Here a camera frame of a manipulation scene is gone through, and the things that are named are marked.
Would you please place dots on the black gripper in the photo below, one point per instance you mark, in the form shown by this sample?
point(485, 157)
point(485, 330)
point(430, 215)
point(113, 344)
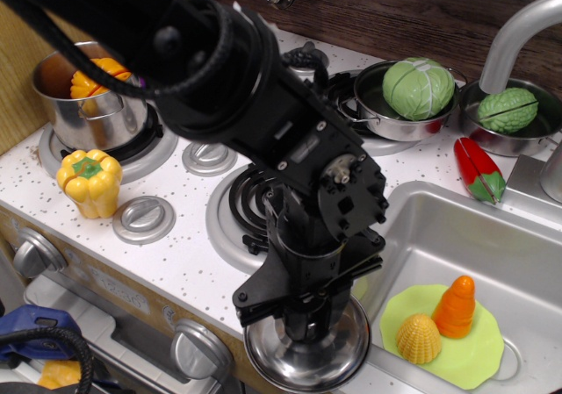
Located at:
point(317, 248)

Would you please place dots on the shiny steel pot lid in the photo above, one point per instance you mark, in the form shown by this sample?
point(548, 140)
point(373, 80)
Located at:
point(322, 366)

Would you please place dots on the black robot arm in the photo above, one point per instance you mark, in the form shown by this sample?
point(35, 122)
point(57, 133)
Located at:
point(216, 75)

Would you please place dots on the yellow toy corn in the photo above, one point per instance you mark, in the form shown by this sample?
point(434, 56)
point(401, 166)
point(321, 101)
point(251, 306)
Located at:
point(418, 339)

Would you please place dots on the right oven front knob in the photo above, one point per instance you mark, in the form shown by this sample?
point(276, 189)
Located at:
point(199, 350)

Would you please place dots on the oven knob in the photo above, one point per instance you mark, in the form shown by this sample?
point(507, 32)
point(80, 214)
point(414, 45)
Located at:
point(199, 350)
point(36, 254)

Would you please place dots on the front right black burner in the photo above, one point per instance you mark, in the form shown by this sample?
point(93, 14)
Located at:
point(235, 219)

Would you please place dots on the black burner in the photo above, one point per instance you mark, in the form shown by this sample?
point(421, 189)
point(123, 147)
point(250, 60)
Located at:
point(340, 92)
point(148, 151)
point(235, 219)

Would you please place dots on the orange toy carrot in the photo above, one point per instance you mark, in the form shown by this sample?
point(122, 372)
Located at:
point(454, 312)

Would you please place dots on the silver sink basin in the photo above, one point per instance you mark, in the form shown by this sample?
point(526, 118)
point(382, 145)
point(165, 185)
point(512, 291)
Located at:
point(434, 233)

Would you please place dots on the lime green plate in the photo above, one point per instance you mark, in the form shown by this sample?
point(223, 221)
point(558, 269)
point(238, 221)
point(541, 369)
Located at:
point(467, 362)

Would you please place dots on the silver stovetop knob middle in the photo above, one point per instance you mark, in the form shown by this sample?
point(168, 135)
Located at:
point(203, 159)

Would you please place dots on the silver stovetop knob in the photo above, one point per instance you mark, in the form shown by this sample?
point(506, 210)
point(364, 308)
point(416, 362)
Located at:
point(203, 159)
point(316, 58)
point(143, 220)

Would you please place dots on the silver stovetop knob front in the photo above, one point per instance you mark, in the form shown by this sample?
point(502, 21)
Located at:
point(143, 220)

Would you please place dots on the red toy chili pepper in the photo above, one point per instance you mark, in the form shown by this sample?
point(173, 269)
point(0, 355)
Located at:
point(479, 173)

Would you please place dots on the back right black burner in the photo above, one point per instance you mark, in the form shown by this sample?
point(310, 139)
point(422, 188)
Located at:
point(340, 92)

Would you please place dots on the front left black burner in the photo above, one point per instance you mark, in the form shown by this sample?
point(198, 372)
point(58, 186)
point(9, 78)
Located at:
point(148, 151)

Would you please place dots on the shallow steel pan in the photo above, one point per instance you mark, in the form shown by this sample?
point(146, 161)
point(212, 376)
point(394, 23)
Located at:
point(377, 114)

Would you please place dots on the silver stovetop knob back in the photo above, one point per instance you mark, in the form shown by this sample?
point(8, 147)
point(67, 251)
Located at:
point(316, 58)

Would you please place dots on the green toy cabbage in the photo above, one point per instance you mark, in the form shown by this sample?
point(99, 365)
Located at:
point(418, 88)

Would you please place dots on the yellow toy bell pepper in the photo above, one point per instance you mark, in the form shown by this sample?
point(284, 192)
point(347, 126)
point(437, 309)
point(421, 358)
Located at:
point(92, 181)

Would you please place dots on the yellow object bottom left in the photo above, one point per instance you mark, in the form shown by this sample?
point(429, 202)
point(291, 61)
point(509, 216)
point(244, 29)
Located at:
point(58, 374)

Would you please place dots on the green bumpy toy gourd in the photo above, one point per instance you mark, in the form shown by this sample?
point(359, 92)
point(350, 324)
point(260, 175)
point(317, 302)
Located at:
point(509, 111)

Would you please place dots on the tall steel pot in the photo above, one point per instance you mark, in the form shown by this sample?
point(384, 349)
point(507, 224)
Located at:
point(107, 121)

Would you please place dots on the left oven front knob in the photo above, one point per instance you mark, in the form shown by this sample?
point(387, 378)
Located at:
point(36, 254)

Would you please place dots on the blue clamp tool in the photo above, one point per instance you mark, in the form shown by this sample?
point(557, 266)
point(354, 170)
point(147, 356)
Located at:
point(33, 317)

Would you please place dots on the steel bowl by faucet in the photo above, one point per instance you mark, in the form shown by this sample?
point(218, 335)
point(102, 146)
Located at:
point(532, 139)

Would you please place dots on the orange toy pumpkin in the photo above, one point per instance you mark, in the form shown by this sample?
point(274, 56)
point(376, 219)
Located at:
point(84, 87)

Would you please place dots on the silver faucet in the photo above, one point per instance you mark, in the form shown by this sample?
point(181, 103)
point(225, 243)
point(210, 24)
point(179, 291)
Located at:
point(511, 38)

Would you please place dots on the silver oven door handle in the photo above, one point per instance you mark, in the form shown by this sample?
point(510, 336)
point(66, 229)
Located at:
point(137, 355)

